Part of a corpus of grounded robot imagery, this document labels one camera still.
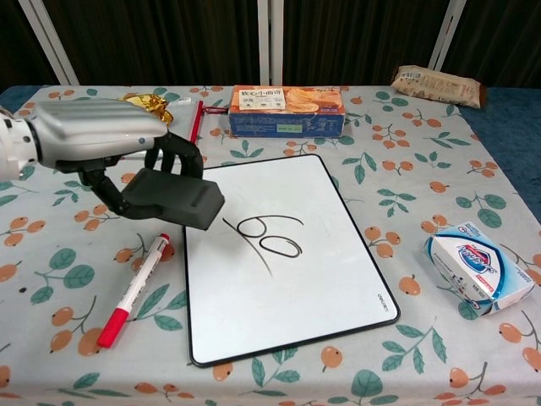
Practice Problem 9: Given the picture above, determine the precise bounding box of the orange biscuit box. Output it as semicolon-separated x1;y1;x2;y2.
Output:
227;85;347;140

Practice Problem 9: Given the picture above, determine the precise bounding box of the black whiteboard eraser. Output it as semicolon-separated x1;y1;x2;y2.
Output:
121;167;226;232

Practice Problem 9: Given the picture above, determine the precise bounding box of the gold foil snack pack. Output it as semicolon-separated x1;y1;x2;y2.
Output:
116;93;174;124

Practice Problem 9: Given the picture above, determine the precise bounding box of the floral tablecloth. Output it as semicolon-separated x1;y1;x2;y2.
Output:
0;85;541;406

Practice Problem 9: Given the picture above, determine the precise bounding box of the white frame post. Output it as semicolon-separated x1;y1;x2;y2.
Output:
257;0;285;87
427;0;468;71
19;0;79;85

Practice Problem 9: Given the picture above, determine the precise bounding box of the brown snack packet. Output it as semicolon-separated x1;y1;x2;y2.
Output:
389;64;488;110

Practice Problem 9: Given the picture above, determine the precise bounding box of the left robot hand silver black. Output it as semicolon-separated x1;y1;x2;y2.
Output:
25;97;204;221

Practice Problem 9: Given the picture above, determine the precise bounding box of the clear pouch red zipper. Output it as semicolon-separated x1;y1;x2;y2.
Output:
168;97;227;162

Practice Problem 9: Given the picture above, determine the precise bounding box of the black curtain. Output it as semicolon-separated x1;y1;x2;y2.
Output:
0;0;541;92

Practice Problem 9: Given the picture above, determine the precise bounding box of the blue white soap box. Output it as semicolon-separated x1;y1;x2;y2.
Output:
424;223;536;317

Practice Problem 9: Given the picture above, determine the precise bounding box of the small whiteboard black rim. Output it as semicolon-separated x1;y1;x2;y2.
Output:
182;153;401;368

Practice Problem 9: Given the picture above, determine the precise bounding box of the red and white marker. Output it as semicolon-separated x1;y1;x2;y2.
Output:
96;232;172;349

